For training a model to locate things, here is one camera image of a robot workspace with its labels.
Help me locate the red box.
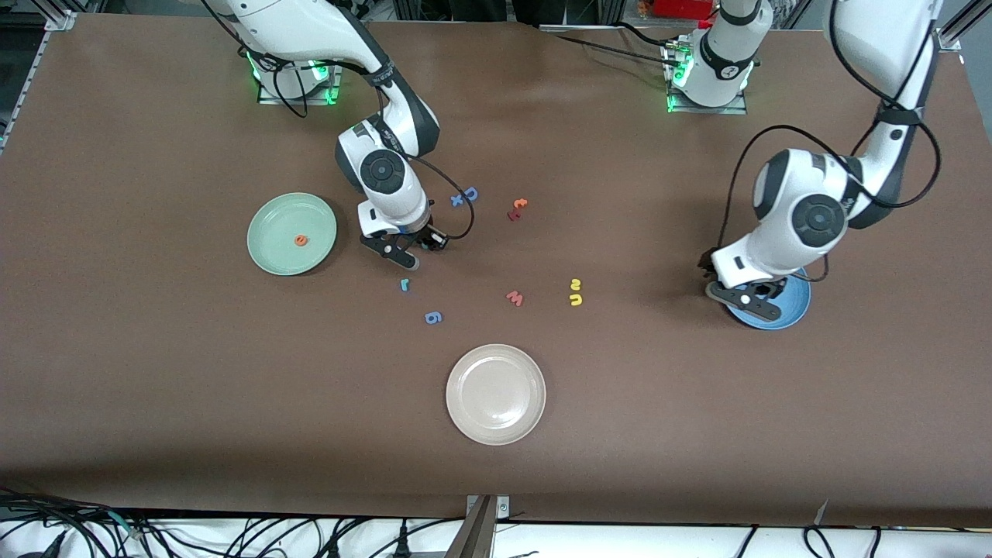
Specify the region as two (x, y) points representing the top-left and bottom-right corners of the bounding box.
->
(639, 0), (718, 20)

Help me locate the brown table cover sheet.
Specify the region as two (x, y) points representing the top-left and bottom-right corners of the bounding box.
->
(0, 14), (992, 529)

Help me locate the teal floor cable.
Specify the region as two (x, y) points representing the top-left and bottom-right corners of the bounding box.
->
(105, 510), (148, 542)

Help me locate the aluminium frame profile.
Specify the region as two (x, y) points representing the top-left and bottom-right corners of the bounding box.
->
(0, 0), (78, 156)
(934, 0), (992, 53)

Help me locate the black base power cable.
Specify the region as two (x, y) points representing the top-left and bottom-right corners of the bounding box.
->
(539, 23), (683, 67)

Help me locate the grey metal bracket post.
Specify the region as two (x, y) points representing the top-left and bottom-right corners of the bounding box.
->
(446, 494), (511, 558)

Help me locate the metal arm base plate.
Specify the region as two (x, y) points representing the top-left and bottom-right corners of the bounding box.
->
(257, 62), (344, 105)
(665, 43), (749, 115)

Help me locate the blue plate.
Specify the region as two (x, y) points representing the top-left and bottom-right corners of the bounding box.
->
(725, 275), (812, 331)

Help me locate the beige plate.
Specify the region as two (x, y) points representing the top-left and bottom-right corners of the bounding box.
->
(446, 344), (547, 446)

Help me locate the pale green plate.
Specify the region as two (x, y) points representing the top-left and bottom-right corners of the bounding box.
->
(247, 192), (338, 277)

